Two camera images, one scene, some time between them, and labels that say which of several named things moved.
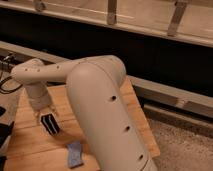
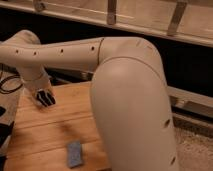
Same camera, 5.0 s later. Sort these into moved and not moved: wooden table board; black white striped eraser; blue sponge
Moved: black white striped eraser
Not moved: blue sponge; wooden table board
